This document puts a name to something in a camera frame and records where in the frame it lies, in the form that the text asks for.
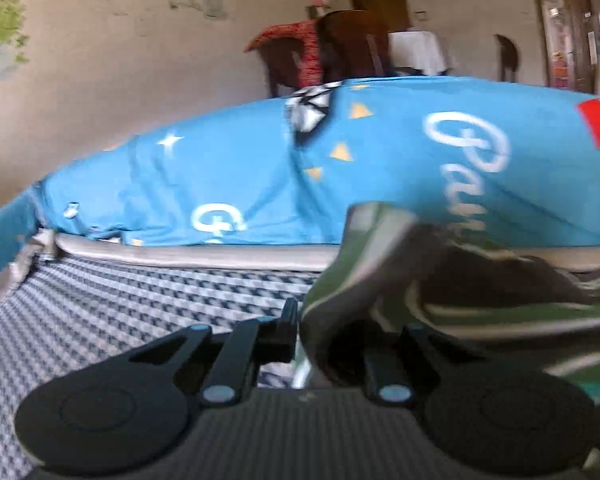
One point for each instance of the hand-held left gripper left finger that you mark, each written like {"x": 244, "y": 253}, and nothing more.
{"x": 282, "y": 332}

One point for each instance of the green plant wall sticker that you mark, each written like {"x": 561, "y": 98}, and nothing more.
{"x": 2, "y": 30}

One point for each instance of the black chair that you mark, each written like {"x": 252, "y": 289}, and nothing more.
{"x": 507, "y": 55}

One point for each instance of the houndstooth sofa seat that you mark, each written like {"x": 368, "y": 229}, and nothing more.
{"x": 105, "y": 300}

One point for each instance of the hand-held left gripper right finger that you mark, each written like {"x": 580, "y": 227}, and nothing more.
{"x": 380, "y": 370}

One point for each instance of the blue printed blanket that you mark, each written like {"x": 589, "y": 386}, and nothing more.
{"x": 205, "y": 170}

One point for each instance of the brown wooden chair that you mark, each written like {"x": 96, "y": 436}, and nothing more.
{"x": 355, "y": 45}

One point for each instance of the wall light switch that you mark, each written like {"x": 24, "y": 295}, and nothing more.
{"x": 421, "y": 16}

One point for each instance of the wooden doorway frame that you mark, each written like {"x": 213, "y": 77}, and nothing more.
{"x": 534, "y": 10}

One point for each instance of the green brown striped t-shirt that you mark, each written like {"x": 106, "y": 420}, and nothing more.
{"x": 480, "y": 310}

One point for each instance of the table with white tablecloth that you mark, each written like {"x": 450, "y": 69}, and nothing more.
{"x": 420, "y": 52}

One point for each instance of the red patterned cloth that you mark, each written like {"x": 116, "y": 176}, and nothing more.
{"x": 300, "y": 40}

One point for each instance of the flower decoration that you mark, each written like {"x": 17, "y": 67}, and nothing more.
{"x": 320, "y": 2}

